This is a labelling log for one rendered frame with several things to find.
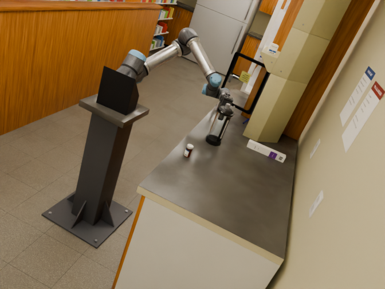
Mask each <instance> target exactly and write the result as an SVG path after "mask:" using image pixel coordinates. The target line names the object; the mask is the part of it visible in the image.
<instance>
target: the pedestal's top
mask: <svg viewBox="0 0 385 289"><path fill-rule="evenodd" d="M97 96H98V94H95V95H93V96H90V97H86V98H84V99H81V100H80V101H79V106H80V107H82V108H84V109H86V110H88V111H90V112H92V113H94V114H96V115H97V116H99V117H101V118H103V119H105V120H107V121H109V122H111V123H113V124H115V125H117V126H119V127H121V128H124V127H126V126H128V125H130V124H131V123H133V122H135V121H137V120H139V119H141V118H142V117H144V116H146V115H148V113H149V110H150V109H149V108H147V107H145V106H143V105H141V104H138V103H137V105H136V109H135V110H133V111H132V112H130V113H129V114H128V115H126V116H125V115H123V114H121V113H119V112H116V111H114V110H112V109H110V108H108V107H105V106H103V105H101V104H99V103H96V100H97Z"/></svg>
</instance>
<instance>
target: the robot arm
mask: <svg viewBox="0 0 385 289"><path fill-rule="evenodd" d="M199 40H200V39H199V37H198V35H197V33H196V32H195V31H194V30H193V29H192V28H183V29H182V30H181V31H180V32H179V35H178V38H177V39H176V40H174V41H173V42H172V44H171V45H170V46H168V47H166V48H164V49H162V50H160V51H159V52H157V53H155V54H153V55H152V56H150V57H148V58H146V57H145V55H144V54H142V53H141V52H139V51H137V50H134V49H132V50H130V51H129V53H128V54H127V56H126V58H125V59H124V61H123V63H122V64H121V66H120V68H118V69H117V70H116V71H118V72H120V73H122V74H124V75H127V76H129V77H131V78H134V79H135V80H136V83H137V84H139V83H140V82H142V80H143V78H144V77H146V76H148V75H149V72H150V71H152V70H153V69H155V68H157V67H159V66H160V65H162V64H164V63H166V62H167V61H169V60H171V59H172V58H174V57H176V56H179V57H180V56H187V55H189V54H190V53H191V52H192V53H193V55H194V57H195V59H196V61H197V63H198V64H199V66H200V68H201V70H202V72H203V74H204V76H205V78H206V80H207V81H208V84H204V86H203V89H202V94H204V95H206V96H210V97H214V98H216V99H219V103H218V104H216V106H215V110H216V111H217V107H219V106H225V105H226V103H229V104H230V106H231V105H232V103H233V97H231V96H230V91H229V90H228V89H227V88H219V86H220V84H221V81H222V78H221V76H220V75H219V74H217V73H216V71H215V70H214V68H213V66H212V64H211V62H210V60H209V58H208V57H207V55H206V53H205V51H204V50H203V48H202V46H201V44H200V42H199Z"/></svg>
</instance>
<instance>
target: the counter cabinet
mask: <svg viewBox="0 0 385 289"><path fill-rule="evenodd" d="M279 267H280V265H278V264H276V263H274V262H272V261H270V260H268V259H266V258H264V257H262V256H260V255H258V254H256V253H255V252H253V251H251V250H249V249H247V248H245V247H243V246H241V245H239V244H237V243H235V242H233V241H231V240H229V239H227V238H225V237H223V236H221V235H219V234H217V233H215V232H213V231H211V230H209V229H207V228H205V227H203V226H202V225H200V224H198V223H196V222H194V221H192V220H190V219H188V218H186V217H184V216H182V215H180V214H178V213H177V212H175V211H173V210H171V209H169V208H167V207H165V206H163V205H161V204H159V203H157V202H155V201H153V200H151V199H149V198H147V197H145V196H143V195H142V197H141V199H140V202H139V206H138V208H137V211H136V215H135V218H134V221H133V224H132V227H131V230H130V233H129V236H128V239H127V242H126V245H125V248H124V252H123V255H122V257H121V261H120V264H119V267H118V269H117V273H116V276H115V279H114V281H113V285H112V288H111V289H266V287H267V285H268V284H269V282H270V281H271V279H272V277H273V276H274V274H275V273H276V272H277V270H278V269H279Z"/></svg>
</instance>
